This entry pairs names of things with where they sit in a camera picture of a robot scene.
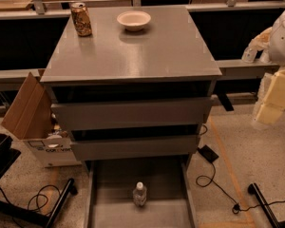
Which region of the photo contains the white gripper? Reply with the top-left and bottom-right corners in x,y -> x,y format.
248,28 -> 285,126

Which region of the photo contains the clear plastic water bottle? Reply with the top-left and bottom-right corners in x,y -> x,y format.
132,181 -> 147,207

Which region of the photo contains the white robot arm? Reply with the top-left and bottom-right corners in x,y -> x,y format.
248,10 -> 285,129

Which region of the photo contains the right clear pump bottle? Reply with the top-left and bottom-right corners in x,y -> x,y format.
259,49 -> 271,64

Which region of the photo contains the clear pump bottle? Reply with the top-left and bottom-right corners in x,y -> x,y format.
259,49 -> 271,64
241,47 -> 257,63

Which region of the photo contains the left clear pump bottle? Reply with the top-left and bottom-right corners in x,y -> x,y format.
241,47 -> 257,63

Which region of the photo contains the grey top drawer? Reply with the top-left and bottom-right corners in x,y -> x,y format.
51,97 -> 212,130

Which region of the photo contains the grey drawer cabinet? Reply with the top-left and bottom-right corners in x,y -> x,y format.
42,7 -> 221,168

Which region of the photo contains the grey middle drawer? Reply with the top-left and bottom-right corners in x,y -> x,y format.
70,135 -> 200,161

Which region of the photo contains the grey open bottom drawer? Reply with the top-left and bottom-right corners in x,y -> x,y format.
84,157 -> 198,228

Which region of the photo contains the black power adapter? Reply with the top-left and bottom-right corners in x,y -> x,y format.
198,145 -> 219,163

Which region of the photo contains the white paper bowl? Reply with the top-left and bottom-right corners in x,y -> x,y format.
117,10 -> 151,31

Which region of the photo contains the black stand leg right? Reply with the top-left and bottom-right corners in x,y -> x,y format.
248,183 -> 285,228

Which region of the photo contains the gold soda can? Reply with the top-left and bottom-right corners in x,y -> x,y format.
70,2 -> 92,36

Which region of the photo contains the open cardboard box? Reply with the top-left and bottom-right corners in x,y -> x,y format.
2,73 -> 81,167

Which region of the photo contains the black stand base left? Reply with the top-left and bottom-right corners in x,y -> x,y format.
0,134 -> 77,228

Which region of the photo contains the grey metal rail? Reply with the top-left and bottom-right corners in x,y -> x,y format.
0,6 -> 277,86

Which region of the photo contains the black cable on left floor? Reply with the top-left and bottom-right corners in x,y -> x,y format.
0,183 -> 62,228

